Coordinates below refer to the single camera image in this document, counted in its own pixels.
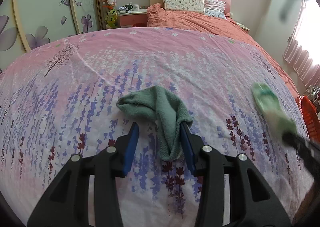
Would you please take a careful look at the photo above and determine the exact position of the white floral pillow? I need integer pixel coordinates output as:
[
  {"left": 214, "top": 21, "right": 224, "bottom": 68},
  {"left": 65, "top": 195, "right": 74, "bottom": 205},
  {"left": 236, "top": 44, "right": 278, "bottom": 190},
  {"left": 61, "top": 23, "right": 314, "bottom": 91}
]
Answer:
[{"left": 162, "top": 0, "right": 206, "bottom": 15}]

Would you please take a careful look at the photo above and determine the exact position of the pink curtain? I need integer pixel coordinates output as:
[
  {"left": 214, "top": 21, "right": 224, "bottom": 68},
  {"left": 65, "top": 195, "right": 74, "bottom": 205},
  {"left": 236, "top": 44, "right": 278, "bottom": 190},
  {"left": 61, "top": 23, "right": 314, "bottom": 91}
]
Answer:
[{"left": 282, "top": 0, "right": 320, "bottom": 90}]

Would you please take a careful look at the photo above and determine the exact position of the light green sock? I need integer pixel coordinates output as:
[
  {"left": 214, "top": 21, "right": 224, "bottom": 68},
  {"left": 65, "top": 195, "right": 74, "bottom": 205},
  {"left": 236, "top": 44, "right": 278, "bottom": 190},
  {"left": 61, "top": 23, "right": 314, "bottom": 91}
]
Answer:
[{"left": 251, "top": 82, "right": 298, "bottom": 138}]

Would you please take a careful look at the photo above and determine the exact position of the salmon duvet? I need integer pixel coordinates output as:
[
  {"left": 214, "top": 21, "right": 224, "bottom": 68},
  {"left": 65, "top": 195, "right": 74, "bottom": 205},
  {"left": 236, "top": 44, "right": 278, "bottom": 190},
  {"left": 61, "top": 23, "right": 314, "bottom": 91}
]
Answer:
[{"left": 146, "top": 3, "right": 299, "bottom": 93}]

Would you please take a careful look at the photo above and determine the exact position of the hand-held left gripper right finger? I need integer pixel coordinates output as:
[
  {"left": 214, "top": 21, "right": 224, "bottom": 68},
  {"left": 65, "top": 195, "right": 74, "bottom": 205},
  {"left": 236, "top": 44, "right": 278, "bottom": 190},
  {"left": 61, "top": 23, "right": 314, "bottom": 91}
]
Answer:
[{"left": 180, "top": 122, "right": 292, "bottom": 227}]

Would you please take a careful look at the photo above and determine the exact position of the white wire rack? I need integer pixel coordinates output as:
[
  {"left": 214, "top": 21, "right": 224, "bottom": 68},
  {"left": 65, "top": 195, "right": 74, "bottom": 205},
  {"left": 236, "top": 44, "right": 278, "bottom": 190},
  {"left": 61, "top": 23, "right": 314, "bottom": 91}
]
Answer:
[{"left": 306, "top": 85, "right": 320, "bottom": 108}]

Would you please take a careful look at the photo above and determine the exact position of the pink striped pillow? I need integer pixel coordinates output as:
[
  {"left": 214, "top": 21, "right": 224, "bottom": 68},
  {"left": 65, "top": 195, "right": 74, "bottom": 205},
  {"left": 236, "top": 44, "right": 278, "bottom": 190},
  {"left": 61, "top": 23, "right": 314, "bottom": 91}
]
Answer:
[{"left": 203, "top": 0, "right": 227, "bottom": 19}]

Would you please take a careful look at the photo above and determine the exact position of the red plastic basket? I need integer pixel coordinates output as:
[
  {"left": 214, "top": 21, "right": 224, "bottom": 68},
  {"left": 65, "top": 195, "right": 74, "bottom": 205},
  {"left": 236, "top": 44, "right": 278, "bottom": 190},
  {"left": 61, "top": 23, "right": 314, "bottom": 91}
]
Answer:
[{"left": 295, "top": 95, "right": 320, "bottom": 138}]

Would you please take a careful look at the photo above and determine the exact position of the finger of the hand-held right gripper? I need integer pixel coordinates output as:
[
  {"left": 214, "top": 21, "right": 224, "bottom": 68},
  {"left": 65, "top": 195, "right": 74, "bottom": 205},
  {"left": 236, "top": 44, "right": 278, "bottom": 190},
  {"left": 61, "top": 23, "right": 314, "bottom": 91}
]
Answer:
[{"left": 282, "top": 133, "right": 320, "bottom": 176}]

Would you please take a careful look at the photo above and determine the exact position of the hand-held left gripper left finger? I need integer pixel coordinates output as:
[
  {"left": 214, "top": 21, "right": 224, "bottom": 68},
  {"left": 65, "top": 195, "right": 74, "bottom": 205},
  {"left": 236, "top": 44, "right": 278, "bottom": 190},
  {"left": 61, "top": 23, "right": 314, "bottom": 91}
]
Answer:
[{"left": 27, "top": 122, "right": 140, "bottom": 227}]

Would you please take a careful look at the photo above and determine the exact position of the pink floral bed sheet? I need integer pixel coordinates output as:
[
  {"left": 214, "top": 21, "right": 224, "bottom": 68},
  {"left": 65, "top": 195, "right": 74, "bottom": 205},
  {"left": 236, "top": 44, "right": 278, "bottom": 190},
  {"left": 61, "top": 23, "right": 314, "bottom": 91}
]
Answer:
[{"left": 0, "top": 27, "right": 318, "bottom": 227}]

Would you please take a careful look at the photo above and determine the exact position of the green towel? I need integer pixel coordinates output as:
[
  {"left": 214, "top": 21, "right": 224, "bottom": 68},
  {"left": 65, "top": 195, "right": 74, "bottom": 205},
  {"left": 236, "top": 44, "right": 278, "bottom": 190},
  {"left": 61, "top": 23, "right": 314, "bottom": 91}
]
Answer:
[{"left": 116, "top": 85, "right": 194, "bottom": 161}]

